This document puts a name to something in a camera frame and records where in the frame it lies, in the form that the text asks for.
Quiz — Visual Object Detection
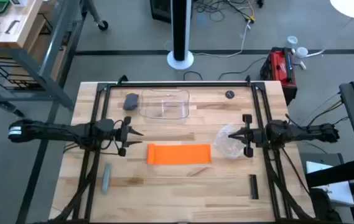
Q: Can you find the clear plastic bin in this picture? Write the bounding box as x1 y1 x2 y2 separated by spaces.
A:
138 88 191 124

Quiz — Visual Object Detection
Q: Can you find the black box on floor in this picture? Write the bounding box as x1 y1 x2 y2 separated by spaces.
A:
149 0 173 24

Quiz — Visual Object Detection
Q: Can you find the white plastic jar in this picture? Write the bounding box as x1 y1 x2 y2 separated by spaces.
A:
286 35 299 49
292 46 309 65

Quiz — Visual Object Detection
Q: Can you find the black aluminium table frame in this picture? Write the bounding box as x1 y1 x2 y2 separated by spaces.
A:
49 75 315 224

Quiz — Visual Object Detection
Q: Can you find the black wire rack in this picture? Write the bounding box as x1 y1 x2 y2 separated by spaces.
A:
0 12 66 92

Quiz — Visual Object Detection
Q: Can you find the orange elastic bandage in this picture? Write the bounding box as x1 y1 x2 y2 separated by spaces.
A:
146 143 212 166

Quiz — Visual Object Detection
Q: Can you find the wooden workbench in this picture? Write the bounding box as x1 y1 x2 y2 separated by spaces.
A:
0 0 88 119

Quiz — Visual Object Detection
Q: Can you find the yellow floor cable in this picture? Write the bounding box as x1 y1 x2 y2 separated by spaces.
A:
245 0 256 23

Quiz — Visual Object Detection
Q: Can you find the white paper sheet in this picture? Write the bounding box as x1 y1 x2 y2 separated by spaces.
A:
305 160 354 208

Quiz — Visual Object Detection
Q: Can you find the short black bar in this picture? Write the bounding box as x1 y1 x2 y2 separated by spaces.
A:
249 174 260 200

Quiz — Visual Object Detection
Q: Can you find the black metal crossbar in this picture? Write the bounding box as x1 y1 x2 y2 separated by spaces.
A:
305 157 354 189

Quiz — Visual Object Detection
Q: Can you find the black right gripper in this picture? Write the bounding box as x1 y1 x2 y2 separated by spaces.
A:
228 114 267 158

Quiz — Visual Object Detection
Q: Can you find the single black hex key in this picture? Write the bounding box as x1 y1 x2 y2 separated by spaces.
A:
4 19 21 35

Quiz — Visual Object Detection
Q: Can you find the red black tool bag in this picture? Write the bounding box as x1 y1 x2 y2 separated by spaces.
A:
259 46 299 106

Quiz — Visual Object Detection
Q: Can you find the clear plastic zip bag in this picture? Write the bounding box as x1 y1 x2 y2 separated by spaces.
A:
213 123 248 160

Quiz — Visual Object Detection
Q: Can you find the white floor cable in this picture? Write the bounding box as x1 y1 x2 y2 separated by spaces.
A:
163 19 254 59

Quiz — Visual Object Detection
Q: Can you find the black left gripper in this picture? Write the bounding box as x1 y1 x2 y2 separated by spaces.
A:
114 116 144 157

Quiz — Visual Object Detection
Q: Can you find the black white tower fan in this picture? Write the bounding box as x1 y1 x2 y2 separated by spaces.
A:
166 0 195 71

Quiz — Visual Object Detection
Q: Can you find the black backpack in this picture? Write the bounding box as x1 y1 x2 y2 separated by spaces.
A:
309 187 343 223

